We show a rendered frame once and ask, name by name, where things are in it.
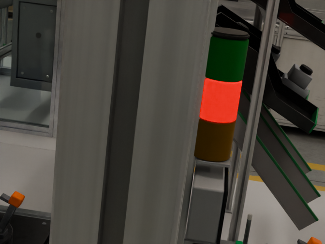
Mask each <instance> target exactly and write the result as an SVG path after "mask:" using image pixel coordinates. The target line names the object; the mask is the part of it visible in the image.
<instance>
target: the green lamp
mask: <svg viewBox="0 0 325 244"><path fill-rule="evenodd" d="M248 44H249V39H247V40H231V39H224V38H219V37H215V36H212V37H211V38H210V45H209V52H208V59H207V68H206V75H205V77H206V78H209V79H213V80H217V81H223V82H239V81H241V80H242V79H243V75H244V69H245V62H246V56H247V51H248Z"/></svg>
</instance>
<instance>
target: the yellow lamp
mask: <svg viewBox="0 0 325 244"><path fill-rule="evenodd" d="M235 125H236V120H235V121H233V122H227V123H222V122H211V121H207V120H204V119H202V118H201V119H199V123H198V129H197V136H196V143H195V150H194V156H195V157H197V158H199V159H202V160H206V161H212V162H222V161H226V160H228V159H229V158H230V155H231V149H232V143H233V137H234V131H235Z"/></svg>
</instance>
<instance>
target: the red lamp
mask: <svg viewBox="0 0 325 244"><path fill-rule="evenodd" d="M241 87H242V81H239V82H223V81H217V80H213V79H209V78H206V79H205V81H204V88H203V95H202V102H201V109H200V116H199V117H200V118H202V119H204V120H207V121H211V122H222V123H227V122H233V121H235V120H236V117H237V111H238V105H239V99H240V93H241Z"/></svg>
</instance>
